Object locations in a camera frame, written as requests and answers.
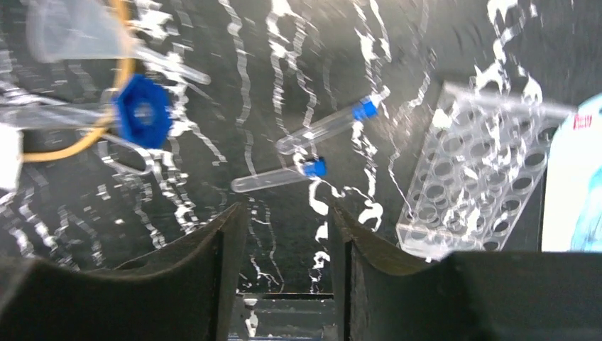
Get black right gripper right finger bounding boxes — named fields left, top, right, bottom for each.
left=328, top=200, right=601, bottom=340

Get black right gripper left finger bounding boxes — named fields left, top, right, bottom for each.
left=1, top=202, right=248, bottom=340

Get blue capped test tube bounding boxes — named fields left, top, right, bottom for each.
left=275, top=94, right=383, bottom=155

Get metal crucible tongs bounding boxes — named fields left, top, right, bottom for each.
left=1, top=82, right=158, bottom=176

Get clear acrylic tube rack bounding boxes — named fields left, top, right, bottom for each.
left=396, top=82, right=576, bottom=260

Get graduated cylinder blue base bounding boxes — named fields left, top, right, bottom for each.
left=1, top=74, right=173, bottom=148

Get blue correction tape package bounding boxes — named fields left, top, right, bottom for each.
left=541, top=94, right=601, bottom=252

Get white sachet packet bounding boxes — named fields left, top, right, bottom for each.
left=1, top=123, right=23, bottom=192

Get tan rubber tube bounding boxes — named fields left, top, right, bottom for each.
left=21, top=0, right=137, bottom=164

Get clear plastic funnel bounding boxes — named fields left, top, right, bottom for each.
left=26, top=0, right=212, bottom=87

